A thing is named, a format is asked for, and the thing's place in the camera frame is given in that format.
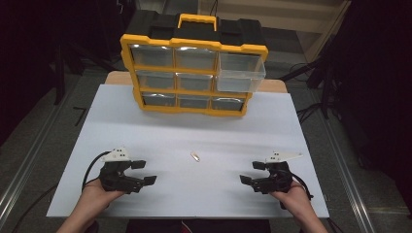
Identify person's left hand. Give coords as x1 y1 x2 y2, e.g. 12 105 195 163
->
81 178 126 212

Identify black tripod stand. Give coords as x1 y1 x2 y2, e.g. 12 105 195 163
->
279 54 338 120

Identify black floor cables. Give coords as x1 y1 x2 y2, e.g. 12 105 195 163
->
294 102 326 124

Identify clear plastic drawer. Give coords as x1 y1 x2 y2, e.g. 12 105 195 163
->
216 52 267 93

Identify white table board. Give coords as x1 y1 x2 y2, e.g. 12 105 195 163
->
46 83 330 219

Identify yellow black drawer organizer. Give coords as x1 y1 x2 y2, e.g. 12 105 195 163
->
120 13 269 117

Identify person's right hand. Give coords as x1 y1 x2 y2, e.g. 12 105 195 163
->
269 180 313 217

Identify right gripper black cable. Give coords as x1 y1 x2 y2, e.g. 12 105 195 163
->
289 172 315 211

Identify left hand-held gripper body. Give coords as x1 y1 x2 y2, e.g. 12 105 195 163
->
98 147 146 195

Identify metal floor rail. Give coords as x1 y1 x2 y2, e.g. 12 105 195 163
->
0 73 84 228
309 88 377 233

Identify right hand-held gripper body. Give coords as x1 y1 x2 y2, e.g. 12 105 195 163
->
251 150 304 195

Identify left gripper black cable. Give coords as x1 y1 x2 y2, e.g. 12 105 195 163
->
12 150 112 233

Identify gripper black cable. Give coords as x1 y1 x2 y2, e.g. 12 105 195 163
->
289 172 315 211
12 150 112 233

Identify grid of clear drawers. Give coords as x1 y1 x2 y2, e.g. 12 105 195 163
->
129 44 246 112

